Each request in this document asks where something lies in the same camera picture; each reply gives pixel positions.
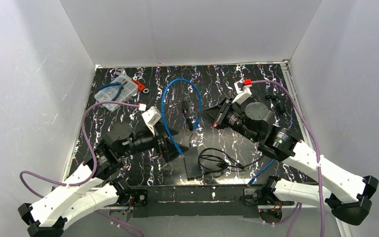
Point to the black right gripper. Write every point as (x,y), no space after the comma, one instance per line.
(222,113)

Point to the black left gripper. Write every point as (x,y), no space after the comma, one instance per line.
(163,145)

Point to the grey ribbed network switch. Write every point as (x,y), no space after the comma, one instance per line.
(193,169)

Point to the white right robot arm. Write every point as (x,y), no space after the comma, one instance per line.
(346,195)

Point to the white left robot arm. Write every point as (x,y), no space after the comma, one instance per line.
(89,188)

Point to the small black clip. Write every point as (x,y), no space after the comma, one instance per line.
(185,107)

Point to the red black tool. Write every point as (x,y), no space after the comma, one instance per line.
(141,87)

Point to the clear plastic parts box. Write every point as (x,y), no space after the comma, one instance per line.
(129,90)

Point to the black base bar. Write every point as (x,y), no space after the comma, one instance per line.
(197,200)

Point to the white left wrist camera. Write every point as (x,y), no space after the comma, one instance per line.
(151,117)

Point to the blue handled pliers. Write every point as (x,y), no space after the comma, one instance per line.
(113,90)

